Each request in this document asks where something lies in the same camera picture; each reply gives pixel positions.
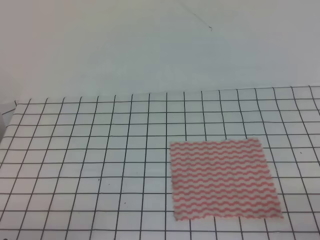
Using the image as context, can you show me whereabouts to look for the pink wavy striped towel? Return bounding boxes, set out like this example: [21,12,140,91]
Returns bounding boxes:
[169,138,283,221]

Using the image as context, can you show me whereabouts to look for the white black-grid tablecloth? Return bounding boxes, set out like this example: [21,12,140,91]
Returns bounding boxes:
[0,86,320,240]

